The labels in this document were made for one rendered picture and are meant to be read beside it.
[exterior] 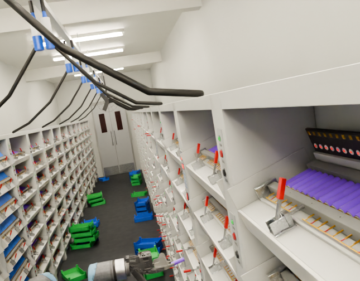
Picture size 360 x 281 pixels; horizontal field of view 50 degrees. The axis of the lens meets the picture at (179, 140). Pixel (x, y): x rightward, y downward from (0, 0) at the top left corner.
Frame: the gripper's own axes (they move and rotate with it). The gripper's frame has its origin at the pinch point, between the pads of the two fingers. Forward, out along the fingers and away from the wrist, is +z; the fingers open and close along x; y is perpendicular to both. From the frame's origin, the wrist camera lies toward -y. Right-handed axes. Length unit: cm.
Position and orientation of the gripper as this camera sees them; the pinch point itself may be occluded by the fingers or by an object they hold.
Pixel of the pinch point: (171, 264)
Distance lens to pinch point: 182.7
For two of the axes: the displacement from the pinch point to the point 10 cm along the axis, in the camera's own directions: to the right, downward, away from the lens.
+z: 9.8, -1.4, 1.3
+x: -1.4, -0.7, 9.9
